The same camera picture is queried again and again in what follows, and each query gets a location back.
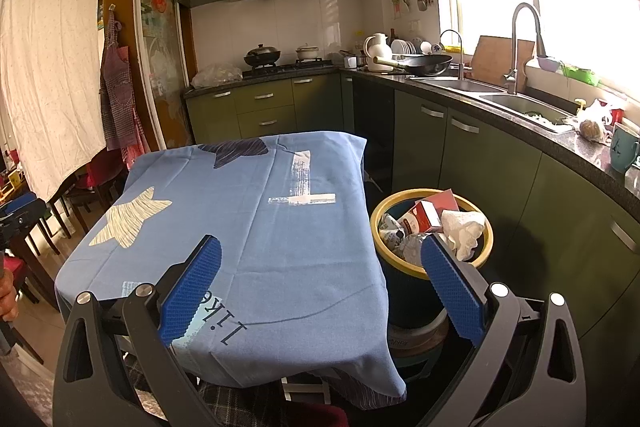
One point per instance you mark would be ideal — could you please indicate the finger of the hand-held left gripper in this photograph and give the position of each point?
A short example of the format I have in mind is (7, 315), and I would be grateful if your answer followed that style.
(22, 207)

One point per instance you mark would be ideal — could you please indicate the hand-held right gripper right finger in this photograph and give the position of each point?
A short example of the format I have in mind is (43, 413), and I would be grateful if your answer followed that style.
(450, 292)

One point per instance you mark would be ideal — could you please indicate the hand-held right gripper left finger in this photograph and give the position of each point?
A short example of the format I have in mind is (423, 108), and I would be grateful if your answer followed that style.
(192, 287)

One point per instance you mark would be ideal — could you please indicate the yellow rimmed trash bin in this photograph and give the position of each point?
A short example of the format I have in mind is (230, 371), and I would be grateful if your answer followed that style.
(400, 292)

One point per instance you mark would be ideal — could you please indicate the clear plastic wrapper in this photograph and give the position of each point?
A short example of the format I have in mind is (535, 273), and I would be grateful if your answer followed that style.
(414, 249)

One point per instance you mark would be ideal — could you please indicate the white tissue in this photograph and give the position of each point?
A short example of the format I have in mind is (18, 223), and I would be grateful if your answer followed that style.
(465, 229)

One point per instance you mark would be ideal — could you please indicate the crushed red white milk carton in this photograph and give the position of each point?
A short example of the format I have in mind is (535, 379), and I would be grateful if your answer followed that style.
(420, 217)

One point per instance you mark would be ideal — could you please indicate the person's left hand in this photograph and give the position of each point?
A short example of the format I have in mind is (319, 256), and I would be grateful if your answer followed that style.
(7, 302)

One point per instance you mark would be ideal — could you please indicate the round plastic tub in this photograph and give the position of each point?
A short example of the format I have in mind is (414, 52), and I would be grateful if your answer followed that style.
(417, 339)

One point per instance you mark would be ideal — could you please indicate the dark wooden chair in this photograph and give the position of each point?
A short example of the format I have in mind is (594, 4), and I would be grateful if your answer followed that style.
(92, 192)

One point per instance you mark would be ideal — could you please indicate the blue printed tablecloth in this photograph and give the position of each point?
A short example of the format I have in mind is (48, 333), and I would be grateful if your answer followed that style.
(225, 207)

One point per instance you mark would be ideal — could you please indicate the plaid cloth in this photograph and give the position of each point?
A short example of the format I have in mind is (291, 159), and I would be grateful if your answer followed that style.
(235, 407)

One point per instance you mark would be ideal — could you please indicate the green base cabinets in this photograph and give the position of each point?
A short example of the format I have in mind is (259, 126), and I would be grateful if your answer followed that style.
(500, 167)

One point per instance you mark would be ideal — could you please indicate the checked pink apron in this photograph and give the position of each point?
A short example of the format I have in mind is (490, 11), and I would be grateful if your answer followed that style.
(120, 97)

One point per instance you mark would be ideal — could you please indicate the white curtain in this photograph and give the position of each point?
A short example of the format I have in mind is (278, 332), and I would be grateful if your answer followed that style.
(45, 57)

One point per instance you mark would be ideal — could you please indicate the steel double sink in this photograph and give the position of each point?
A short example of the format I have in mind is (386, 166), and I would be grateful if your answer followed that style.
(525, 104)

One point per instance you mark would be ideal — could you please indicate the glass sliding door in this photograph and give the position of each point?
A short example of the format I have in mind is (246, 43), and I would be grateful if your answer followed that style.
(160, 47)

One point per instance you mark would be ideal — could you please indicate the clear plastic bag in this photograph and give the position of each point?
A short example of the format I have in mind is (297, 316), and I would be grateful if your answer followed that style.
(217, 76)

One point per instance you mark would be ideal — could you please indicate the plastic bag with food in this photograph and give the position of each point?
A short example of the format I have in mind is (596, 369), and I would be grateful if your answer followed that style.
(595, 122)

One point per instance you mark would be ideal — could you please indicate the teal mug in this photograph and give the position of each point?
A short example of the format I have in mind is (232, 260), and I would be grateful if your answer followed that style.
(622, 149)

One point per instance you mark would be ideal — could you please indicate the black frying pan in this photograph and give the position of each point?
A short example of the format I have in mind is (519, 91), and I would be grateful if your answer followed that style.
(430, 66)

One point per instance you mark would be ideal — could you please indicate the wooden cutting board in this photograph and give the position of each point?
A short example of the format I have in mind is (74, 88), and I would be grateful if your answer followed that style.
(492, 62)

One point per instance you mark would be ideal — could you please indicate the small steel faucet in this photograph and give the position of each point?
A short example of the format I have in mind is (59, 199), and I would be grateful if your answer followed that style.
(460, 57)

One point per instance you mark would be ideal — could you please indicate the black wok with lid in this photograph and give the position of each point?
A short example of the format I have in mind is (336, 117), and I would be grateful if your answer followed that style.
(262, 56)

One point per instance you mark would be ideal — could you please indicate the gas stove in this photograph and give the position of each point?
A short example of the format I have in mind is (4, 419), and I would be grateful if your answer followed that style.
(295, 67)

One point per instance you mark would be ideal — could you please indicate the purple sponge holder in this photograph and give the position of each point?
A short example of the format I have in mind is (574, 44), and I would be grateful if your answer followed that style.
(545, 63)

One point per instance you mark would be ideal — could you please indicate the dish rack with plates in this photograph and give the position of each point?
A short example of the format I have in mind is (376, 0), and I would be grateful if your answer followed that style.
(407, 48)

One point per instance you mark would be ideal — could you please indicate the white kettle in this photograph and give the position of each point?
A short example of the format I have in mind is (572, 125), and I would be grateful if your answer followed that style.
(378, 54)

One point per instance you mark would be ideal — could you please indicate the green plastic container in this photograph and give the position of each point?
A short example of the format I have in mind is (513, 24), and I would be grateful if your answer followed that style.
(580, 76)

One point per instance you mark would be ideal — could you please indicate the tall steel faucet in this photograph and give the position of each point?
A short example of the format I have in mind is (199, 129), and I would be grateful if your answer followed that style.
(514, 47)

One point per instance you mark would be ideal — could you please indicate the white cooking pot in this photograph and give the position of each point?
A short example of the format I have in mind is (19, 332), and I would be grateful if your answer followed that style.
(308, 53)

